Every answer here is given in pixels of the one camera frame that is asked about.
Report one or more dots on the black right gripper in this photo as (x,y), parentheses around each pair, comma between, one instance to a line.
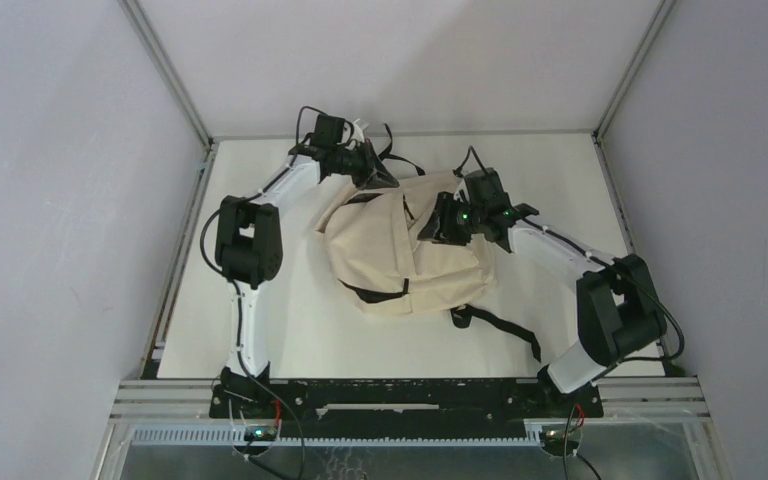
(432,230)

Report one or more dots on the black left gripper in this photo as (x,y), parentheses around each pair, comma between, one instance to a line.
(374,175)

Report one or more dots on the beige canvas backpack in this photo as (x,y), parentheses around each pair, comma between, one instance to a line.
(370,237)

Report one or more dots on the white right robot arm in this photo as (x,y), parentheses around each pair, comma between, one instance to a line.
(618,312)

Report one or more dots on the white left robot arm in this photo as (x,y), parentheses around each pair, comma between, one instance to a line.
(248,248)

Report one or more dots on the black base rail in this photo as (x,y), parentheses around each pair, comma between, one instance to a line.
(400,409)

